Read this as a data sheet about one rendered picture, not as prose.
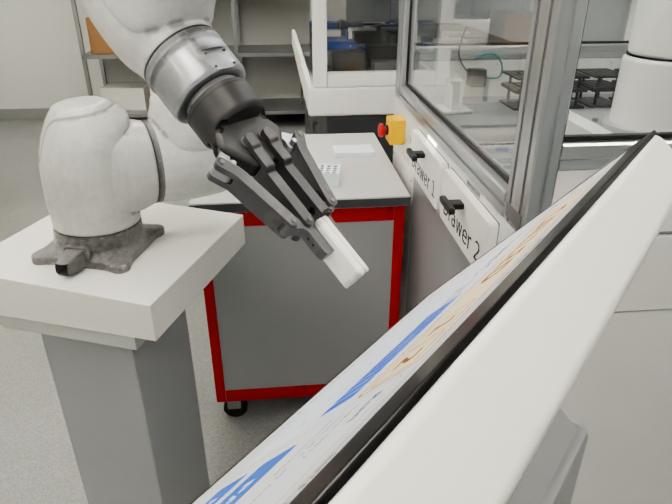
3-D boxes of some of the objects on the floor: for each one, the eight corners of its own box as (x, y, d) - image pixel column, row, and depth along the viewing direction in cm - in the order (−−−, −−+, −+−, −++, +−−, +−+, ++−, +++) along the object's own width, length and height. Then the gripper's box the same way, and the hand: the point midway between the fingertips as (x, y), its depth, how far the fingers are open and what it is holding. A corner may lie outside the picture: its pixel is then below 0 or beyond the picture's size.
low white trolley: (215, 427, 184) (188, 203, 149) (228, 318, 239) (210, 136, 205) (397, 414, 189) (410, 195, 155) (368, 310, 244) (374, 132, 210)
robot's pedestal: (73, 580, 139) (-14, 311, 105) (141, 482, 165) (90, 240, 130) (187, 612, 132) (135, 336, 98) (240, 504, 158) (213, 256, 124)
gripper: (176, 85, 53) (337, 290, 51) (272, 63, 62) (413, 236, 60) (152, 137, 59) (297, 325, 56) (245, 110, 68) (373, 271, 65)
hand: (336, 252), depth 58 cm, fingers closed
